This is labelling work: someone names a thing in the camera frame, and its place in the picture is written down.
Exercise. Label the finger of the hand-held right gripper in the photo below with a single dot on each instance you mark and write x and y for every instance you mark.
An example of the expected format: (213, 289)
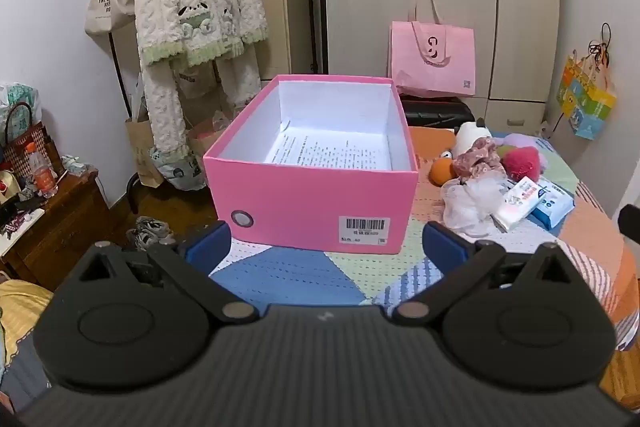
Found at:
(631, 224)

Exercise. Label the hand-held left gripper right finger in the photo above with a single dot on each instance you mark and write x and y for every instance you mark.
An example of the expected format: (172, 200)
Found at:
(444, 246)

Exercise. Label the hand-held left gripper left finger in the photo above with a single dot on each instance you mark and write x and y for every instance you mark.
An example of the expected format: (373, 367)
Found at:
(210, 244)

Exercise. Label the orange plush toy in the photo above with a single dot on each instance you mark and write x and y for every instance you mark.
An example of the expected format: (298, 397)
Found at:
(441, 171)

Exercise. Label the blue wet wipes pack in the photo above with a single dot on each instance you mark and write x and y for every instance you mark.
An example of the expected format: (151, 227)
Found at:
(555, 207)

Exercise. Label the white tissue packet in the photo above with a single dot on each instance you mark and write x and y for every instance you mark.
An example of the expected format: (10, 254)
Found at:
(517, 202)

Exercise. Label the pink floral scrunchie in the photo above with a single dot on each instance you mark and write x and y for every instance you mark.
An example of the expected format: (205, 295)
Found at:
(477, 159)

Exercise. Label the pink storage box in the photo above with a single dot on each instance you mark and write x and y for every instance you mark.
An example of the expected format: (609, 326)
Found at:
(300, 202)

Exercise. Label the red strawberry plush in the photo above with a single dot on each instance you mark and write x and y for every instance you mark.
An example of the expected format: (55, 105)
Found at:
(522, 163)

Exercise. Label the grey sneaker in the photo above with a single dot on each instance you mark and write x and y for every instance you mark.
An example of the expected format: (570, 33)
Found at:
(155, 226)
(145, 239)

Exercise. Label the white green printed bag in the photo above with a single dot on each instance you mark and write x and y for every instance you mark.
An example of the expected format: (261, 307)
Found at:
(175, 172)

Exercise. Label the brown paper bag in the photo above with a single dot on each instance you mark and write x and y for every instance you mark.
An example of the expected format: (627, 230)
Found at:
(142, 147)
(205, 137)

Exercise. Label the white plush cat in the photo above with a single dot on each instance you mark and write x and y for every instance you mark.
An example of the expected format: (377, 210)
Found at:
(470, 137)

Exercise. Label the patchwork tablecloth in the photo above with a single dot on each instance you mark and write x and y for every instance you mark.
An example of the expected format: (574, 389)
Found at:
(325, 267)

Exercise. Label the colourful gift bag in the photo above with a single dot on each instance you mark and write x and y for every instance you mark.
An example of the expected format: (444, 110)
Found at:
(587, 99)

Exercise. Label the black suitcase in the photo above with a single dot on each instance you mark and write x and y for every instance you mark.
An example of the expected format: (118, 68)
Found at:
(435, 112)

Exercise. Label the wooden side cabinet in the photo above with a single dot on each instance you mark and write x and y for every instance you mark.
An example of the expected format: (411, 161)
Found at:
(65, 232)

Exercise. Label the printed paper sheet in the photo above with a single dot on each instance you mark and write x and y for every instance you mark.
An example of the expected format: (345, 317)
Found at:
(325, 152)

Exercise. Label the small white teal packet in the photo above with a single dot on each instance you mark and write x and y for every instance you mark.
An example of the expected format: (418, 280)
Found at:
(75, 164)

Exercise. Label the small beige canvas bag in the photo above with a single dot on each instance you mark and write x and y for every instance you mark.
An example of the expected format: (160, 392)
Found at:
(192, 79)

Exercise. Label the fluffy cream pants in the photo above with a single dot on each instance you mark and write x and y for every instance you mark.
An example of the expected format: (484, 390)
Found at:
(240, 72)

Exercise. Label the orange drink bottle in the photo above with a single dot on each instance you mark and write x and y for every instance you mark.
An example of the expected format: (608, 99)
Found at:
(42, 177)

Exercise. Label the pink tote bag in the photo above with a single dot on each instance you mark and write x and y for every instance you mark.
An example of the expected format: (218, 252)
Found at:
(430, 57)

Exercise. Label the yellow cloth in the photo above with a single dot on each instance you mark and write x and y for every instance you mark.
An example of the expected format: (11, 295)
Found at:
(20, 312)

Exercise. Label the woven basket bag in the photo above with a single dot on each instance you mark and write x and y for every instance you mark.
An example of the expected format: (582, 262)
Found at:
(20, 152)

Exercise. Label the black coat rack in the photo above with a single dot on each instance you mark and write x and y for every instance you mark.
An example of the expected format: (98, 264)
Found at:
(116, 52)

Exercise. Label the green white plastic bag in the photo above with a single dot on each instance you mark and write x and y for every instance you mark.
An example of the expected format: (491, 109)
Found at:
(20, 94)

